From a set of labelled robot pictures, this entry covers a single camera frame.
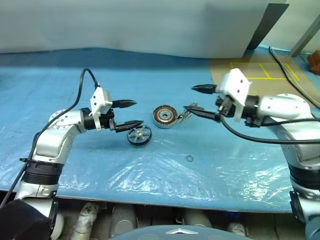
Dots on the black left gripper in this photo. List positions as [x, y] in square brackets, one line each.
[108, 121]

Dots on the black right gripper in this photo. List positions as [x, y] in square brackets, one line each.
[226, 106]

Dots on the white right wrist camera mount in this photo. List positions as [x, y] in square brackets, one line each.
[236, 82]

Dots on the brown wooden object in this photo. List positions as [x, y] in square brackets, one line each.
[315, 61]

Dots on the small white rounded shape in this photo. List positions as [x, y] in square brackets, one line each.
[236, 228]

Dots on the large white board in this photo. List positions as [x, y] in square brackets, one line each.
[125, 25]

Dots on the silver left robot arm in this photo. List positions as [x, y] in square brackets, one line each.
[50, 142]

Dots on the brown cardboard sheet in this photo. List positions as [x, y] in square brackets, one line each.
[265, 85]

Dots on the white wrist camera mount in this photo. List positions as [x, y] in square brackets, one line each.
[236, 82]
[98, 100]

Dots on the grey rounded cylinder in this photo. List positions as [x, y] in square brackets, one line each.
[123, 220]

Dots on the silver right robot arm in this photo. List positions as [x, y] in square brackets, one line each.
[282, 105]

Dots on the black ringed motor rotor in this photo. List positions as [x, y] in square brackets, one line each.
[139, 134]

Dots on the light grey rounded shape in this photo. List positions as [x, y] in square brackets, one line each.
[196, 218]

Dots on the yellow tape grid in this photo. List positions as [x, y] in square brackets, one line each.
[250, 64]

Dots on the blue plastic table sheet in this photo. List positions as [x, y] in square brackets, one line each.
[150, 175]

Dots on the black cloth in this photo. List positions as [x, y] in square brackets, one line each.
[20, 222]

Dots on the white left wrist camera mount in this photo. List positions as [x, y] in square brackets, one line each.
[98, 100]

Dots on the dark grey panel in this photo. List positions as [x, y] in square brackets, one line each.
[267, 27]

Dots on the aluminium profile post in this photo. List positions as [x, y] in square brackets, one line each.
[306, 35]

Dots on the grey robot chest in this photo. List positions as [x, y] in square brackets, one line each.
[175, 233]

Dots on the copper wound motor stator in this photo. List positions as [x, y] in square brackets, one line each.
[160, 116]

